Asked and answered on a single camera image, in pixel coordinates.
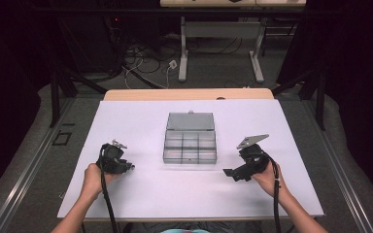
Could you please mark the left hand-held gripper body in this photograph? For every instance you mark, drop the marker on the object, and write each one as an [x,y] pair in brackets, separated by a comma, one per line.
[111,158]

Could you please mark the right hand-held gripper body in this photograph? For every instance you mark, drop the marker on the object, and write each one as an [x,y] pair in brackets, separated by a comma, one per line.
[252,158]

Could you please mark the clear plastic compartment box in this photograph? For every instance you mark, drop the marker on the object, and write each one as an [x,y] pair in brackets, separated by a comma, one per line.
[190,139]

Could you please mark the person's right hand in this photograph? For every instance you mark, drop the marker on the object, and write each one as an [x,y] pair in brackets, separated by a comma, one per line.
[267,179]

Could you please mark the person's left hand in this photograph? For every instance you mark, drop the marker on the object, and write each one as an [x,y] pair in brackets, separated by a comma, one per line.
[94,179]

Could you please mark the white table sheet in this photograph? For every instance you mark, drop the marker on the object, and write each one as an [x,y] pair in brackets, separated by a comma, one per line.
[191,191]

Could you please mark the person's grey trousers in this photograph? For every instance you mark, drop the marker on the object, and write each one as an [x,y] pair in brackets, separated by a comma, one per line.
[142,227]

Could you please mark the black metal stand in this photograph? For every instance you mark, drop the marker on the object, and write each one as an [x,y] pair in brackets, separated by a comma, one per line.
[55,97]
[320,100]

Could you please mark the wooden table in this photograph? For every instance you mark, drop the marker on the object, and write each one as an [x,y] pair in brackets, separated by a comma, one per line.
[175,94]

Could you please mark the white power plug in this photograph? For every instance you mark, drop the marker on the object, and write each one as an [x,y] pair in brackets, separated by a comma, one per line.
[173,64]

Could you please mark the dark curtain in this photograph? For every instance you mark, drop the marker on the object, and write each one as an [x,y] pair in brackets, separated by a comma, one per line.
[362,81]
[3,81]

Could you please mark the white-legged desk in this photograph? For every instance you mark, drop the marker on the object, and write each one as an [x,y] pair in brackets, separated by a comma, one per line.
[220,29]

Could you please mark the aluminium floor rail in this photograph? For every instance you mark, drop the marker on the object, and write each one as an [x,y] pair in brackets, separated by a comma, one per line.
[29,168]
[340,174]

